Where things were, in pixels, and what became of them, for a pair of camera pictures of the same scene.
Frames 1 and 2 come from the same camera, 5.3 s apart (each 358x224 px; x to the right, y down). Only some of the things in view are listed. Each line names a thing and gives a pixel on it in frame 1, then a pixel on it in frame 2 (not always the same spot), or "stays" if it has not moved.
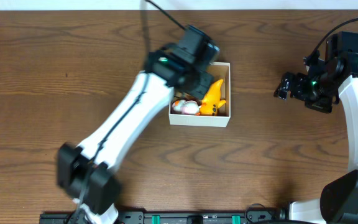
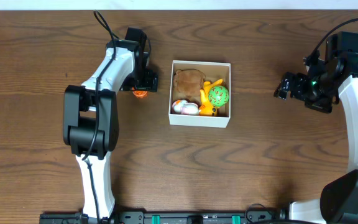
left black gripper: [199, 86] -> [146, 82]
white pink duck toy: [190, 107] stays
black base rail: [180, 217] stays
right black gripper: [300, 80] stays
